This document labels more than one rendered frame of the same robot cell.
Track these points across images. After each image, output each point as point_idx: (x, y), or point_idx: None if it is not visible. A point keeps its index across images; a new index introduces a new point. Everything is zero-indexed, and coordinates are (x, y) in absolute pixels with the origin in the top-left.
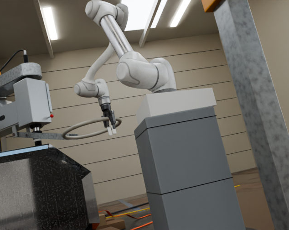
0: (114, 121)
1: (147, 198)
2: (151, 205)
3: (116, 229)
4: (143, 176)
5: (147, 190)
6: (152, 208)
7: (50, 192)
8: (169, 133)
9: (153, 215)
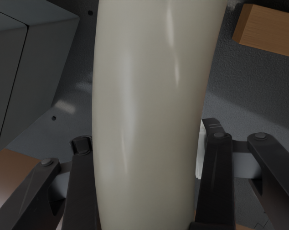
0: (60, 204)
1: (32, 22)
2: (15, 10)
3: (260, 41)
4: None
5: (1, 14)
6: (7, 4)
7: None
8: None
9: (25, 8)
